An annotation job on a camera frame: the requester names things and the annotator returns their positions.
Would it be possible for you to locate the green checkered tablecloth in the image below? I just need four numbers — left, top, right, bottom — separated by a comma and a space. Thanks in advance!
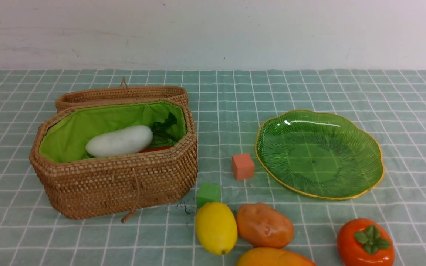
0, 69, 426, 266

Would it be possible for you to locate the green glass plate gold rim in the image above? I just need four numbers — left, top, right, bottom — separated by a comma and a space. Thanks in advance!
254, 109, 385, 201

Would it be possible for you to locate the white radish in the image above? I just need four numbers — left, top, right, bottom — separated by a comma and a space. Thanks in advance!
85, 125, 153, 158

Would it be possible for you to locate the woven wicker basket lid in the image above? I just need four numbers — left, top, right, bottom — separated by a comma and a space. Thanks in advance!
55, 77, 189, 112

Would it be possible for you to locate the green leafy vegetable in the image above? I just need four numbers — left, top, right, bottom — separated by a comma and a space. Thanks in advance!
151, 112, 178, 147

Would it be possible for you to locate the woven wicker basket green lining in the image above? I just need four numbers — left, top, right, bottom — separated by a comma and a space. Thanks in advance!
29, 98, 198, 222

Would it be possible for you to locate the orange yellow mango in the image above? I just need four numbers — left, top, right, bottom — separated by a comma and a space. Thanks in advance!
236, 247, 315, 266

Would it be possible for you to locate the yellow lemon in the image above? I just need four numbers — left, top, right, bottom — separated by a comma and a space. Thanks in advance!
195, 202, 238, 255

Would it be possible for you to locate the orange foam cube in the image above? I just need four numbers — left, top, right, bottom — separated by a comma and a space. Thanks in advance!
232, 153, 255, 181

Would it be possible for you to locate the orange persimmon with green leaves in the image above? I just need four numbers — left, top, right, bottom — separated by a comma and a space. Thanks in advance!
337, 218, 395, 266

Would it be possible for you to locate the brown potato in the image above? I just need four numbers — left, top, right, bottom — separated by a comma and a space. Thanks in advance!
236, 202, 294, 249

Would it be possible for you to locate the green foam cube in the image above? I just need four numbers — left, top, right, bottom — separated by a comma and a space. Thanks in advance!
196, 183, 220, 209

